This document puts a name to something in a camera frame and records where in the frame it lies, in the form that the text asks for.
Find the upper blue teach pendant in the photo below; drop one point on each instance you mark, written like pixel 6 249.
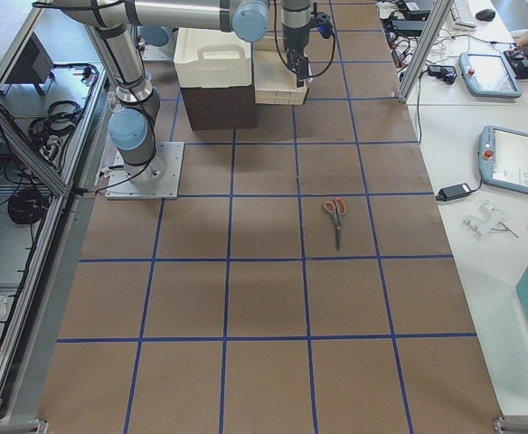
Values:
pixel 489 75

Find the clear acrylic bracket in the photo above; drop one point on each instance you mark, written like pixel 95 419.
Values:
pixel 493 219

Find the black monitor under table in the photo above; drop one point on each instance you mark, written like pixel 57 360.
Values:
pixel 34 66

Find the aluminium frame post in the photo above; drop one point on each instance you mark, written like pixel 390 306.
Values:
pixel 428 36

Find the black computer mouse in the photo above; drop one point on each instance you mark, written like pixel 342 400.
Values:
pixel 486 15

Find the lower blue teach pendant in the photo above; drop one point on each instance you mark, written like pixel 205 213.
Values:
pixel 503 158

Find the light wooden drawer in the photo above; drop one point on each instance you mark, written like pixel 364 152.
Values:
pixel 274 84

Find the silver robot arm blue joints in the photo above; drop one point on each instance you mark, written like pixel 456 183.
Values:
pixel 110 25

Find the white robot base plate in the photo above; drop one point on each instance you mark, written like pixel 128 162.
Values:
pixel 160 180

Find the grey orange handled scissors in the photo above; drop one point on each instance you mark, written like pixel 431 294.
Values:
pixel 337 210

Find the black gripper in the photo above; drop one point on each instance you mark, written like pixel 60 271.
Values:
pixel 295 42

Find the blue teach pendant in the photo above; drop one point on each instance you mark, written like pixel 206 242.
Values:
pixel 503 158
pixel 489 75

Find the black power adapter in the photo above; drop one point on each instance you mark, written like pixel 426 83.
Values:
pixel 453 192

